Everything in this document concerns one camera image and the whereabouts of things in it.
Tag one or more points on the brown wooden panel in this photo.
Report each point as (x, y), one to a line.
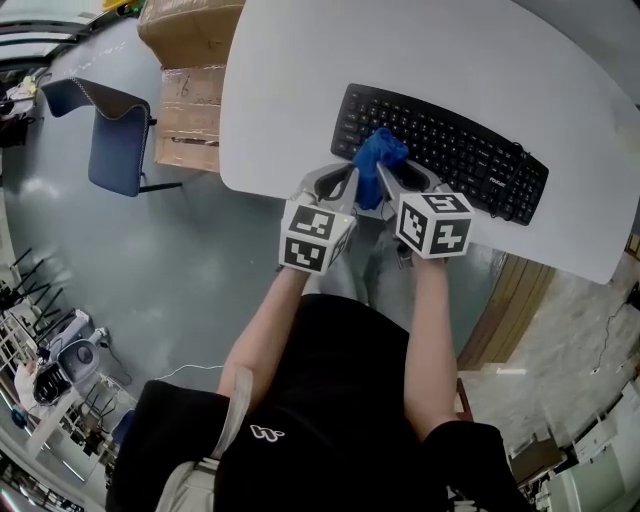
(515, 300)

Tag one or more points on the white cabinet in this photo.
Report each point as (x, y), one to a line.
(600, 450)

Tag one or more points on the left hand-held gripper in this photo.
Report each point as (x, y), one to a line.
(312, 235)

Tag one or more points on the person's black shirt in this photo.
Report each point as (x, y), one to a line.
(340, 400)

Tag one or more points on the blue padded chair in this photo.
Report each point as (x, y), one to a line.
(117, 150)

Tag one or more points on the yellow packet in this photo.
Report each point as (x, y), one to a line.
(122, 6)

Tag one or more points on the black keyboard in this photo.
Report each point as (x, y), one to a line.
(450, 145)

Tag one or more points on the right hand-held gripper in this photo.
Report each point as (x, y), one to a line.
(435, 225)

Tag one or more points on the white grey robot device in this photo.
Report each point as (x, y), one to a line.
(75, 357)

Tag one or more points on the person's right forearm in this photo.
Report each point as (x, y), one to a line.
(432, 340)

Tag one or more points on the taped cardboard box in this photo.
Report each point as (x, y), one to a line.
(190, 115)

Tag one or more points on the brown cardboard box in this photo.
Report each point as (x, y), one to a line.
(190, 30)

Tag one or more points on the person's left forearm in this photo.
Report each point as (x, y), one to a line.
(260, 330)

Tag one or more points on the black metal rack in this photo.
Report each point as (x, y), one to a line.
(35, 295)

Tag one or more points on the blue cloth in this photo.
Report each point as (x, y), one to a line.
(380, 150)

